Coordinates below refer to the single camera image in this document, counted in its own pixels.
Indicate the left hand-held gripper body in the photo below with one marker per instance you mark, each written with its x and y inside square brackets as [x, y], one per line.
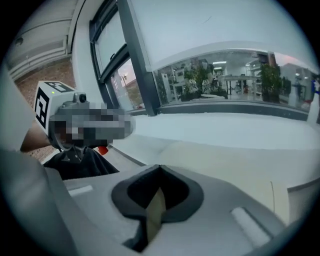
[45, 105]

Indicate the beige bin with lid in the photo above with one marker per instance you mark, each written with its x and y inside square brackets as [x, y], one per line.
[225, 162]

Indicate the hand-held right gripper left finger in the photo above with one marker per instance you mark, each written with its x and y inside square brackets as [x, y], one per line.
[87, 212]

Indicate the person's left forearm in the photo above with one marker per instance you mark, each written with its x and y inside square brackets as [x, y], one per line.
[35, 140]

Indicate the person's black shorts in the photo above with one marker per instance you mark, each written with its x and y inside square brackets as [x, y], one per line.
[82, 166]

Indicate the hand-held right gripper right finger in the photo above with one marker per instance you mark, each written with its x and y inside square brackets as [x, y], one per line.
[212, 225]

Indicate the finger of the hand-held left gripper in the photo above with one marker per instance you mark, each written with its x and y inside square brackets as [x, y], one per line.
[107, 127]

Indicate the red fire extinguisher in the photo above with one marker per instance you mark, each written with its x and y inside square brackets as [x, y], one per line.
[103, 150]

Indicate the black window frame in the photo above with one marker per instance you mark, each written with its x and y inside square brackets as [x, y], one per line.
[136, 62]

